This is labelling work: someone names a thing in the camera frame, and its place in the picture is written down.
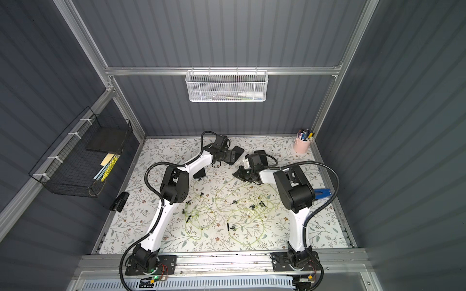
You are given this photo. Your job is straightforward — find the black clip on frame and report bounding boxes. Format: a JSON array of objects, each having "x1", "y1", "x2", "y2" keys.
[{"x1": 109, "y1": 192, "x2": 129, "y2": 212}]

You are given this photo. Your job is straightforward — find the white wire mesh basket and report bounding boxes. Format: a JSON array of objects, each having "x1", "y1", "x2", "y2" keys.
[{"x1": 185, "y1": 72, "x2": 269, "y2": 103}]

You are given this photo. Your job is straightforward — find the pink pen cup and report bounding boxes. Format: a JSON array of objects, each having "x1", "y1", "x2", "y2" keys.
[{"x1": 293, "y1": 129, "x2": 314, "y2": 155}]

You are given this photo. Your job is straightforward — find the green wired earphones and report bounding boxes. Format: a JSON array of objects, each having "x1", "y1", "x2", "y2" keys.
[
  {"x1": 226, "y1": 184, "x2": 289, "y2": 249},
  {"x1": 184, "y1": 178, "x2": 237, "y2": 242}
]

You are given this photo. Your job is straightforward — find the black notebook in basket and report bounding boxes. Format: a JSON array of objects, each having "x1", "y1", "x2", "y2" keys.
[{"x1": 85, "y1": 127, "x2": 128, "y2": 154}]

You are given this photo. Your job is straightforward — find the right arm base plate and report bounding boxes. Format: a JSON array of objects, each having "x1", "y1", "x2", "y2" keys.
[{"x1": 269, "y1": 251, "x2": 322, "y2": 273}]

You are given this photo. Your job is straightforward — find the floral table mat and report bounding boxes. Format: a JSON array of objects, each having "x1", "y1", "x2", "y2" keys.
[{"x1": 98, "y1": 136, "x2": 350, "y2": 255}]

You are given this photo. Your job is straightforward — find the blue object at mat edge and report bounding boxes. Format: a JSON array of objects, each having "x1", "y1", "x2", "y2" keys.
[{"x1": 314, "y1": 189, "x2": 332, "y2": 200}]

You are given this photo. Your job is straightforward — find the black wire wall basket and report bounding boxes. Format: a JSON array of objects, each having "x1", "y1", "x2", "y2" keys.
[{"x1": 29, "y1": 109, "x2": 133, "y2": 198}]

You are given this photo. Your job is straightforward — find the yellow sticky notes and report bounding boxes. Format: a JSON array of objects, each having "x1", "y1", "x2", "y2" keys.
[{"x1": 100, "y1": 154, "x2": 115, "y2": 166}]

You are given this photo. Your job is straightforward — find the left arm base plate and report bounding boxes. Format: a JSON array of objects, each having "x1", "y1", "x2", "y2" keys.
[{"x1": 123, "y1": 255, "x2": 178, "y2": 276}]

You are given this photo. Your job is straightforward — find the white marker in basket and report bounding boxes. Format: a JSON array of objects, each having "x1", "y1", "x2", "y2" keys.
[{"x1": 237, "y1": 92, "x2": 264, "y2": 100}]

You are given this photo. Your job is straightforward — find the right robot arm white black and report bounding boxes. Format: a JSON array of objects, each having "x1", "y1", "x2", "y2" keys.
[{"x1": 234, "y1": 152, "x2": 340, "y2": 269}]

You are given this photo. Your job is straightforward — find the black smartphone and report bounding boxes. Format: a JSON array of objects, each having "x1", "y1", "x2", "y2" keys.
[
  {"x1": 193, "y1": 167, "x2": 206, "y2": 180},
  {"x1": 228, "y1": 146, "x2": 245, "y2": 166}
]

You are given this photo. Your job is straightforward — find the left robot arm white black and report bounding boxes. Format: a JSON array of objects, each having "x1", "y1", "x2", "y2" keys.
[{"x1": 120, "y1": 131, "x2": 231, "y2": 275}]

